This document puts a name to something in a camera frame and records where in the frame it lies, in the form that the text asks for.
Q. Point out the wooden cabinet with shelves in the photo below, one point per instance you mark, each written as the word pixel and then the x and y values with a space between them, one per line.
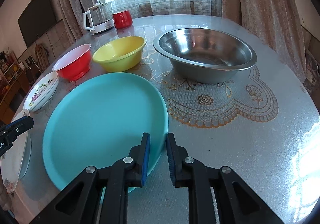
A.
pixel 14 86

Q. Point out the black wall television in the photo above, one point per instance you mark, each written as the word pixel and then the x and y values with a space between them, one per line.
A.
pixel 37 18

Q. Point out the white glass electric kettle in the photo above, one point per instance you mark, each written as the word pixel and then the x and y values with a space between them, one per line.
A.
pixel 97 18

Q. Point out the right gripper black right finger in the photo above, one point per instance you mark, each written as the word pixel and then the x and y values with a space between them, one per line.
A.
pixel 215 195

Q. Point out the large stainless steel bowl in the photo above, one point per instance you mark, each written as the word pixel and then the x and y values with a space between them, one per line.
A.
pixel 205 55

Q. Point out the red plastic bowl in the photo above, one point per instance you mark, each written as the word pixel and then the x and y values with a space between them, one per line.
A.
pixel 75 64

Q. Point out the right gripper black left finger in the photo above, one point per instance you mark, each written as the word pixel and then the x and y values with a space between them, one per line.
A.
pixel 100 195

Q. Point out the teal round plastic plate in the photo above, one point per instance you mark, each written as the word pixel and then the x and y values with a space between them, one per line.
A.
pixel 98 123

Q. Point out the yellow plastic bowl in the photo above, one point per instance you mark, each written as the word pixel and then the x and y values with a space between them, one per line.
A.
pixel 120 54

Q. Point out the white dragon phoenix plate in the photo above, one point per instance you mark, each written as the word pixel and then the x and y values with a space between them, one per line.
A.
pixel 11 163

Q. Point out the wooden chair by wall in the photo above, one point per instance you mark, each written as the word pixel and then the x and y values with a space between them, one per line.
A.
pixel 42 57

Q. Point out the beige patterned curtain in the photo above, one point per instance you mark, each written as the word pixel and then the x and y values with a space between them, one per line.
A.
pixel 276 23

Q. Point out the red ceramic mug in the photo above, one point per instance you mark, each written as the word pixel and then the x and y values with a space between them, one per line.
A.
pixel 122 19

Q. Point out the white floral rose plate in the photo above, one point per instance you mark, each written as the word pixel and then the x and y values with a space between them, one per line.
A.
pixel 42 92

